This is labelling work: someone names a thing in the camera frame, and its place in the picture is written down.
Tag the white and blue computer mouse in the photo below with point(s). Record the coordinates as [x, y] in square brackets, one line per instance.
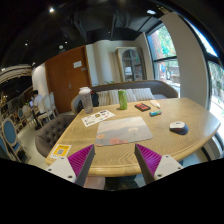
[179, 127]

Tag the black and red box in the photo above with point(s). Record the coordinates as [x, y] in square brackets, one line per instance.
[142, 107]

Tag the blue upholstered chair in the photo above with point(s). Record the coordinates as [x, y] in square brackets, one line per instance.
[10, 135]

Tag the white printed menu sheet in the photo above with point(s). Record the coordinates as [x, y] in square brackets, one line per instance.
[97, 117]

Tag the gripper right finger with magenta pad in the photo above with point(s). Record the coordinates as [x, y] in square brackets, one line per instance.
[153, 165]

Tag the white dining chair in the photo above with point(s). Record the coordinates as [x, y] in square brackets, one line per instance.
[50, 109]

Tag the brown wooden door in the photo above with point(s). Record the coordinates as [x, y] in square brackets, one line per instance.
[66, 74]

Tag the teal cylindrical tube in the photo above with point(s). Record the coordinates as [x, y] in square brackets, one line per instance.
[152, 114]

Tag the cream oval object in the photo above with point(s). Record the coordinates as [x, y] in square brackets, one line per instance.
[155, 103]

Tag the arched glass display cabinet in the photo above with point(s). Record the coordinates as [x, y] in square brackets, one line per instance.
[131, 64]

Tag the striped cushion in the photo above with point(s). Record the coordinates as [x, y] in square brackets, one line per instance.
[111, 97]

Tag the seated person in white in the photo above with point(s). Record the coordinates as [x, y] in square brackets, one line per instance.
[38, 102]

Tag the yellow QR code sticker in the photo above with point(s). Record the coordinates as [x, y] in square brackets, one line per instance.
[60, 150]

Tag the green drink can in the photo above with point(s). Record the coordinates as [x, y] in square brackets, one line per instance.
[122, 99]

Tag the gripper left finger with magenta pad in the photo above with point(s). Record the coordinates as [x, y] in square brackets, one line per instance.
[74, 168]

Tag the illustrated mouse pad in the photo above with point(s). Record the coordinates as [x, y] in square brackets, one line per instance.
[122, 131]

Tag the grey tufted bench sofa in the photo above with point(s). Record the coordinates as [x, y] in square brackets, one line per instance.
[48, 135]

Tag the black backpack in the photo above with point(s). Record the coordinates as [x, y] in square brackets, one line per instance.
[95, 99]

